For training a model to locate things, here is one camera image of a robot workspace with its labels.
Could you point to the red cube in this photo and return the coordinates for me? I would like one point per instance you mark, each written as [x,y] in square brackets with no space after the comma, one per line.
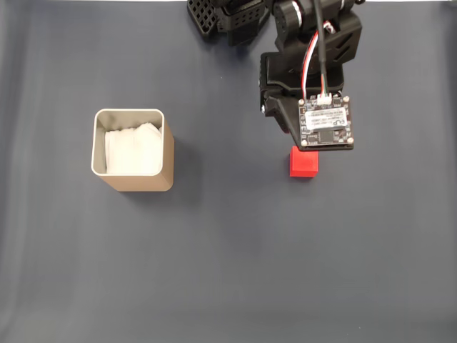
[303,164]

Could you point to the gold metal square box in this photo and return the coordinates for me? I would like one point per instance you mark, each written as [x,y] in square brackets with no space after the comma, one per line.
[143,182]

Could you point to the dark blue table mat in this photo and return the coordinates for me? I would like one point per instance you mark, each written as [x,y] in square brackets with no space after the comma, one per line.
[228,250]

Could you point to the white tissue paper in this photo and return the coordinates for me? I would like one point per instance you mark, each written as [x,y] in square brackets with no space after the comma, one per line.
[132,150]

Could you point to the camera circuit board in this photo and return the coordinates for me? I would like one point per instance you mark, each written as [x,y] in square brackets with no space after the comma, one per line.
[325,132]

